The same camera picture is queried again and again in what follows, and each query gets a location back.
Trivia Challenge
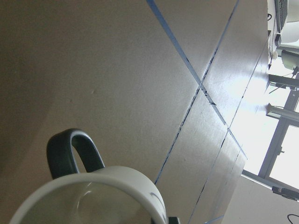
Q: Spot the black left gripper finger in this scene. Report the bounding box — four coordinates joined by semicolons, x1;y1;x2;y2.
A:
168;217;180;224

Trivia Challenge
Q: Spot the white smiley face mug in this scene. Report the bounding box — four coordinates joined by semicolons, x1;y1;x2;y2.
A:
11;129;169;224

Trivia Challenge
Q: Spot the black metal window frame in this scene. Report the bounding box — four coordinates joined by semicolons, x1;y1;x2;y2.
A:
242;76;299;191

